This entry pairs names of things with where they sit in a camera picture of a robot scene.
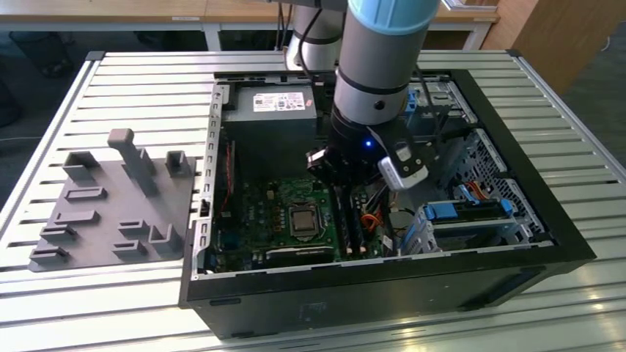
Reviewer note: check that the black RAM stick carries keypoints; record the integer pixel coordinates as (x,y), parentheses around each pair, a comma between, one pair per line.
(346,220)

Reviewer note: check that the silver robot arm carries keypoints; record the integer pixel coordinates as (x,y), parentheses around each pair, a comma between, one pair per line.
(377,66)

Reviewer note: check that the grey power supply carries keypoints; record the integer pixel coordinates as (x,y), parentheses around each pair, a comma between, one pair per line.
(274,117)

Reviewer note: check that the silver CPU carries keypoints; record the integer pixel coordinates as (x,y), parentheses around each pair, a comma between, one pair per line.
(305,220)

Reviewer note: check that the grey round speaker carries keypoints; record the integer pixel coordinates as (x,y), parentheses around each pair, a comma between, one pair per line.
(404,219)

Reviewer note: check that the blue disk carrier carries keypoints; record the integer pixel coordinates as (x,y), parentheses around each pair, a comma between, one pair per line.
(440,212)
(419,234)

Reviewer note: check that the green motherboard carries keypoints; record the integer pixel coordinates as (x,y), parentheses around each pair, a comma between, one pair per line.
(254,227)

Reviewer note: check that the graphics card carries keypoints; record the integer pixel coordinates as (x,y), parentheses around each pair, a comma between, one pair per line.
(298,254)

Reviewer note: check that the metal drive cage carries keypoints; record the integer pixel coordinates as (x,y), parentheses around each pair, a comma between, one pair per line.
(519,172)

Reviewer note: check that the black PC case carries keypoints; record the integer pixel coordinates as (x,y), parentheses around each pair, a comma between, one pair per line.
(342,300)

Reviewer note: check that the blue plastic latch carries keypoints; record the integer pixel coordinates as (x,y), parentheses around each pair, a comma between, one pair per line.
(214,262)

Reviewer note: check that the wooden cabinet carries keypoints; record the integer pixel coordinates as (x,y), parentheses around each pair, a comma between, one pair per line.
(563,36)

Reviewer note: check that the grey part rack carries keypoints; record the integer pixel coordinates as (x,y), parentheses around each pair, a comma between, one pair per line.
(98,220)

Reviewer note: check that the black office chair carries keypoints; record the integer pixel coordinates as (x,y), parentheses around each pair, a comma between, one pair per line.
(45,55)

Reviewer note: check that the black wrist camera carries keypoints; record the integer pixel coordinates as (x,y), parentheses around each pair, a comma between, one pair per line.
(317,159)

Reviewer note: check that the black camera bracket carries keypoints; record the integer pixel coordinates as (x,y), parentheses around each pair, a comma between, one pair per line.
(392,135)

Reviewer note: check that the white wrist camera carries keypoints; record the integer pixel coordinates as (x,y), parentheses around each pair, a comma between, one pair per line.
(407,176)

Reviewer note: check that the wooden desk white frame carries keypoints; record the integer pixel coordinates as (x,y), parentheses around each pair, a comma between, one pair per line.
(236,9)
(98,11)

